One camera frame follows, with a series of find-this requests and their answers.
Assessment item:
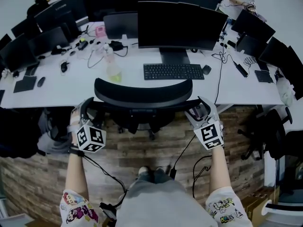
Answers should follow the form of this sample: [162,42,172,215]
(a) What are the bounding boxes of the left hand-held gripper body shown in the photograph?
[76,113,107,153]

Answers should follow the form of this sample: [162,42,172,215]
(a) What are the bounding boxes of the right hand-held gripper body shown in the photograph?
[189,116,225,150]

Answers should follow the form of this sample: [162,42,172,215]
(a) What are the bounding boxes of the black mesh office chair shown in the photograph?
[89,78,202,141]

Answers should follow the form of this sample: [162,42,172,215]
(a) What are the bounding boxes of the person's left forearm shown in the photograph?
[65,151,90,200]

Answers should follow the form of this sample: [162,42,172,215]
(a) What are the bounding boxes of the person's right forearm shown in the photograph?
[209,148,234,192]

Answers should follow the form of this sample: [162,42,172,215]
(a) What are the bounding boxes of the long white office desk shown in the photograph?
[0,20,285,115]

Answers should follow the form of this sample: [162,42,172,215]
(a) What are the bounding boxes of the black swivel chair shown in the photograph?
[238,106,294,161]

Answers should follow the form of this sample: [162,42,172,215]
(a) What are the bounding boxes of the person's left hand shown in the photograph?
[67,114,81,151]

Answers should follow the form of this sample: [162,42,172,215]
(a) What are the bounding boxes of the purple box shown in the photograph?
[193,105,207,121]

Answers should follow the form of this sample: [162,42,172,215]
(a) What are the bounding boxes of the white sack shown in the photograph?
[37,110,71,155]

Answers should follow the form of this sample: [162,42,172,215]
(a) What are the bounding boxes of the black power brick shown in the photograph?
[233,60,249,78]

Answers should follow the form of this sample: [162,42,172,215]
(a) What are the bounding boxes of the clear bottle with yellow liquid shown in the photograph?
[104,44,123,82]

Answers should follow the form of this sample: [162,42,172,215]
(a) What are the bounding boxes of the small black keyboard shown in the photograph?
[254,70,274,84]

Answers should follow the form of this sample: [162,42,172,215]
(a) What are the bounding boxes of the dark bag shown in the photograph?
[0,106,45,159]

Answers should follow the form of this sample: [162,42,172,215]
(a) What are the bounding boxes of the person's jeans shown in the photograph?
[137,169,174,184]

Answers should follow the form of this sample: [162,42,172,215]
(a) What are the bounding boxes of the person's left printed sleeve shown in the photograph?
[59,189,100,227]

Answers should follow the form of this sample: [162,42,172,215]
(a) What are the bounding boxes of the person's printed sleeve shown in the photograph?
[59,189,100,227]
[205,187,253,227]

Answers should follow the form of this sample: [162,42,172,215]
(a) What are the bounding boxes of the black hip device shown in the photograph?
[99,201,118,221]

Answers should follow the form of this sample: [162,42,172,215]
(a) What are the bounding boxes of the crumpled white plastic bag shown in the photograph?
[276,78,295,107]

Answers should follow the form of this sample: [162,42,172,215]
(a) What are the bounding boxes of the person's right printed sleeve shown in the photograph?
[205,187,253,227]

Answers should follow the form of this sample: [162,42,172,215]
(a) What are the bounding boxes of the person's grey top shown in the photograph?
[116,180,218,227]

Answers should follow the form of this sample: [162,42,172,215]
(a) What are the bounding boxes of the dark glass window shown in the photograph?
[276,130,303,198]

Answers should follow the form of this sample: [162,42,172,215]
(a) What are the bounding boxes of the stack of small cardboard boxes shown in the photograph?
[241,192,273,227]

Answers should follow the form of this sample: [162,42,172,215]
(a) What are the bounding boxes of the large black monitor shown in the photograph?
[137,0,228,65]

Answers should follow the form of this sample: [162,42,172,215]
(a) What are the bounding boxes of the small black monitor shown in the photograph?
[103,12,139,40]

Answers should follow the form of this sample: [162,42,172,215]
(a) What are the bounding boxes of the black monitor with lettered back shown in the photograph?
[34,3,81,33]

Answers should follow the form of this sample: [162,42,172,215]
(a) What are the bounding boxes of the cardboard box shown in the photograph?
[25,218,62,227]

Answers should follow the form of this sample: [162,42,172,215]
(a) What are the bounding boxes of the white round appliance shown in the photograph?
[264,197,303,227]

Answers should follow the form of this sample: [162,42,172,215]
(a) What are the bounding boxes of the black wrist strap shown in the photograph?
[68,147,85,157]

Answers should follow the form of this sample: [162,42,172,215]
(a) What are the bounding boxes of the black adapter cable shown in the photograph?
[174,51,234,169]

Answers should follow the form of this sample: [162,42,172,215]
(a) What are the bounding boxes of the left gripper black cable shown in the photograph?
[81,154,128,208]

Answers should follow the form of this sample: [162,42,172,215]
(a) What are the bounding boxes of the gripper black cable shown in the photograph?
[81,154,128,208]
[192,154,213,200]

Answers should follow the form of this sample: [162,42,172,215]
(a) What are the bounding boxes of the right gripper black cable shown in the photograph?
[192,154,213,200]

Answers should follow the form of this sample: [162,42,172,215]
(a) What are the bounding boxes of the coiled white cable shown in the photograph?
[243,57,258,67]

